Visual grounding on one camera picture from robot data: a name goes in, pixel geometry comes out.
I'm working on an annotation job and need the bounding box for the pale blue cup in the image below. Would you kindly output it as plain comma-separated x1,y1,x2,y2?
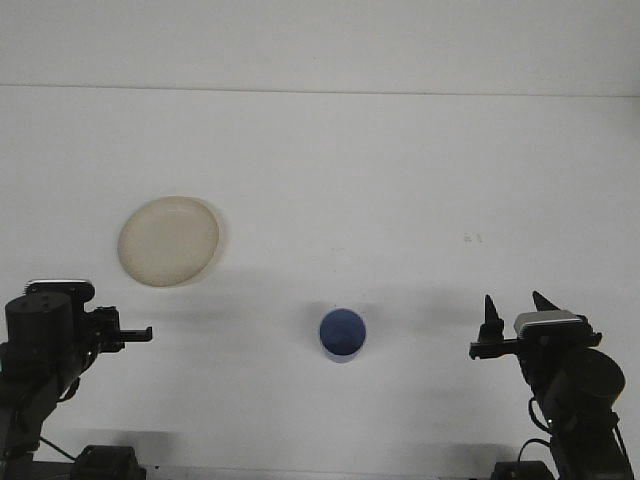
318,307,368,365

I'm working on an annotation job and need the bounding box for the pale round plate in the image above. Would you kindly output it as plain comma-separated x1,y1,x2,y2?
117,195,225,289

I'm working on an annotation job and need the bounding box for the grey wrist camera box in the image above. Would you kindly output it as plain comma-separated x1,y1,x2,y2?
514,309,589,337
24,277,96,301

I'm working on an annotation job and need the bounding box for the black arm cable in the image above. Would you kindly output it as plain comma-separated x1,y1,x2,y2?
517,397,554,465
38,435,77,460

